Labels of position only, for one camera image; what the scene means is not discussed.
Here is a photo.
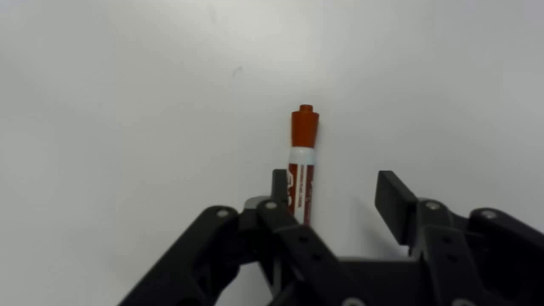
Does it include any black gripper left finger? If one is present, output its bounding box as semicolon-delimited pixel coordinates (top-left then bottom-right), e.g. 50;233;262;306
120;170;341;306

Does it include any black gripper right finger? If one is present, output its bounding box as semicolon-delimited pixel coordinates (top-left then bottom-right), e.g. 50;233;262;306
375;170;544;306

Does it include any orange marker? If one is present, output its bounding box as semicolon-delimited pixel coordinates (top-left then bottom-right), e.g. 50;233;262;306
288;104;320;225

